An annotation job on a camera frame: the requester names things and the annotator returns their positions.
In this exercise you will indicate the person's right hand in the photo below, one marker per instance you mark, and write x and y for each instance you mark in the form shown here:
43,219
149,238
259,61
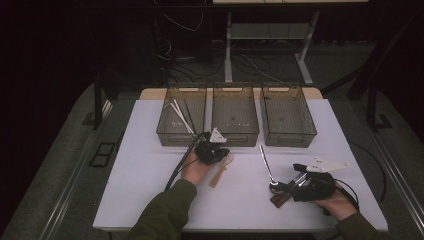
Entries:
336,206

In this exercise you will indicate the person's left hand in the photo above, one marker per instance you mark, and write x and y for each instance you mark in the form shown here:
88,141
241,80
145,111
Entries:
195,170

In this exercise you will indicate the metal floor rail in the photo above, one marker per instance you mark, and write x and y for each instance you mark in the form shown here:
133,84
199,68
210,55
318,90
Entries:
66,196
401,186

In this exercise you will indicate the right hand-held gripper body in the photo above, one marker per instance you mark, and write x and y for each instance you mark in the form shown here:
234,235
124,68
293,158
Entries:
318,185

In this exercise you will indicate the metal spoon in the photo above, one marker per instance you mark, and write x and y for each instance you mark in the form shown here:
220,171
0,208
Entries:
277,188

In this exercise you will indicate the white metal desk frame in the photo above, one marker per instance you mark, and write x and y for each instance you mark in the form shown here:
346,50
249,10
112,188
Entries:
228,50

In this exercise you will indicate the black metal stand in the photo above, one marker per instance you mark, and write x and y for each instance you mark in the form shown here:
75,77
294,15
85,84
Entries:
371,110
97,100

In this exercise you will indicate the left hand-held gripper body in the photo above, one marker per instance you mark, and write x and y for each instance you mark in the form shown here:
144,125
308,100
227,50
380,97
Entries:
208,150

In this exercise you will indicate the white chopstick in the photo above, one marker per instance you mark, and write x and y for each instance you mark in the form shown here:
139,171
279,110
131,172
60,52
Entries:
180,116
183,115

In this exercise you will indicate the smoky clear plastic bin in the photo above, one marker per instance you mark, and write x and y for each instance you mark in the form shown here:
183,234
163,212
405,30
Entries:
233,113
286,116
173,140

